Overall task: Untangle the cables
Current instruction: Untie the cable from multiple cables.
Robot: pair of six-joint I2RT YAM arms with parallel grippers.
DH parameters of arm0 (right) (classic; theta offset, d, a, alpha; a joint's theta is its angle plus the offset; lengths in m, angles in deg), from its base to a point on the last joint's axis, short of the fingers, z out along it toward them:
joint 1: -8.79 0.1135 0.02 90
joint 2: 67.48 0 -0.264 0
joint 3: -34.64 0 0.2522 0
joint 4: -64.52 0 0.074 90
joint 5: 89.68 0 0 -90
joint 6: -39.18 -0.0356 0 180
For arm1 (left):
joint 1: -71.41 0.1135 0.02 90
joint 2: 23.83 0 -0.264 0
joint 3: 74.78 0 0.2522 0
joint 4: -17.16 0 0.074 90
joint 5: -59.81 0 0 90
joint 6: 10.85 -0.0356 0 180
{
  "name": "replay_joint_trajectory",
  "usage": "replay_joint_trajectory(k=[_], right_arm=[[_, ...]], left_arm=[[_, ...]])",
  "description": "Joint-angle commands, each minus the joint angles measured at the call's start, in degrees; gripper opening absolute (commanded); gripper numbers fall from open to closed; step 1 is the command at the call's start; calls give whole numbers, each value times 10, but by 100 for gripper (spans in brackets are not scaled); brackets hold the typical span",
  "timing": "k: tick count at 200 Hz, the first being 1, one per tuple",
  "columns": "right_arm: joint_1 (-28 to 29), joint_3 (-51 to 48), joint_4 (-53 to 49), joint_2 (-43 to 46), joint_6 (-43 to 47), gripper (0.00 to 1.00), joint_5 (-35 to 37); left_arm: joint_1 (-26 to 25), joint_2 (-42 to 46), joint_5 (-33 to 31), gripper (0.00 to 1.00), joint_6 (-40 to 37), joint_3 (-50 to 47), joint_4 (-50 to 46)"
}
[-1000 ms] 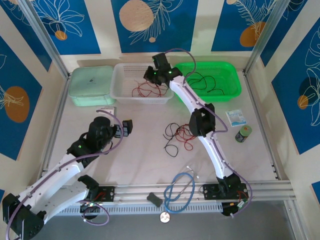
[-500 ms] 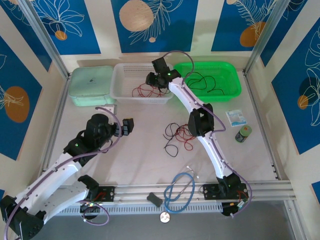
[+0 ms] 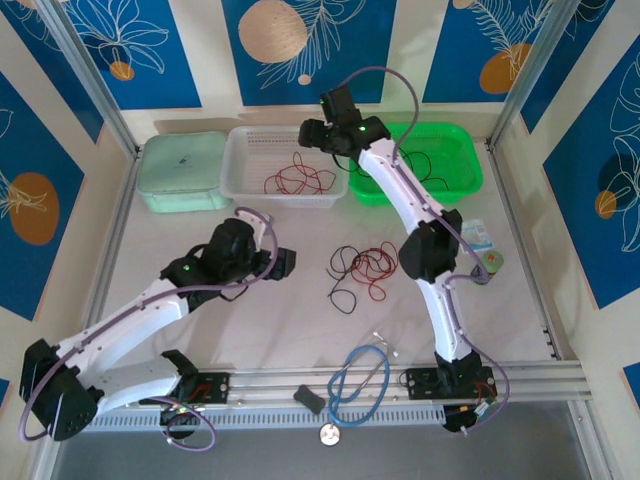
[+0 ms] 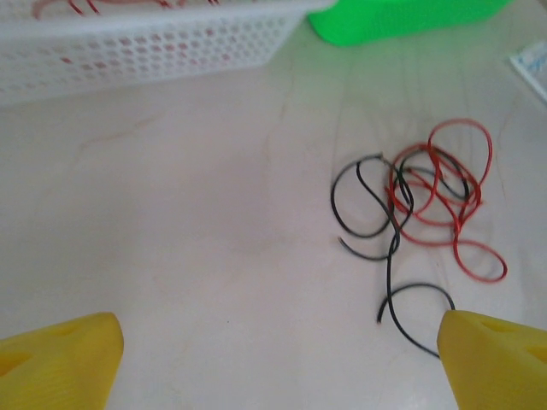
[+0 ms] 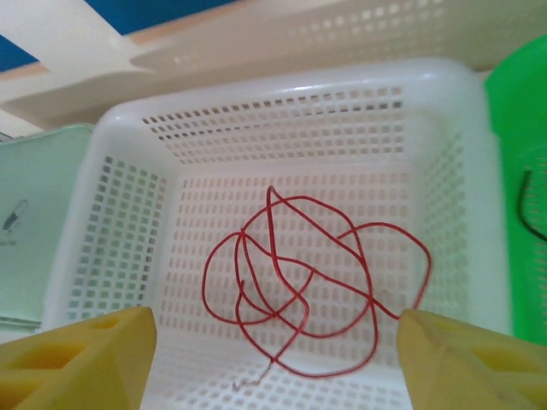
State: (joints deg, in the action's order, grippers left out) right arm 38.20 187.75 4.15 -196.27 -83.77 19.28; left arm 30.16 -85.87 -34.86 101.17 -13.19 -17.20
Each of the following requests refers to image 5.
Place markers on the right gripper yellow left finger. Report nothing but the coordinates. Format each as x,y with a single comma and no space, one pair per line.
85,367

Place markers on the mint green pouch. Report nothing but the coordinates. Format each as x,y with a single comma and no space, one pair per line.
34,213

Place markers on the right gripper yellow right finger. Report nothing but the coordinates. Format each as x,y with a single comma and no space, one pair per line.
461,371

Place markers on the white plastic basket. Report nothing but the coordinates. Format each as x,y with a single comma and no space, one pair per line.
299,141

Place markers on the green plastic basket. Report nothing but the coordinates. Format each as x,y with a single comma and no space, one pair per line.
521,107

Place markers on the blue wall poster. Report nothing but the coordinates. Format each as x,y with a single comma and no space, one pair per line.
171,8

